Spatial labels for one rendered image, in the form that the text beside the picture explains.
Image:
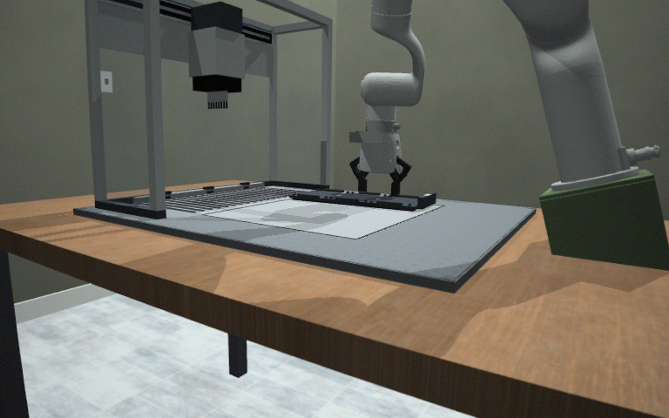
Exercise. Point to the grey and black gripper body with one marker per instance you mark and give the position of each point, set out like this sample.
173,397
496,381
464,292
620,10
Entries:
381,158

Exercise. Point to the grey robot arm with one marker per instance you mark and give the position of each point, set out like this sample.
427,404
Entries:
570,76

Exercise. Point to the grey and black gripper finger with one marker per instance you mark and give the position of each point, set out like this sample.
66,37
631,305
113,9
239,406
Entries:
360,175
395,185

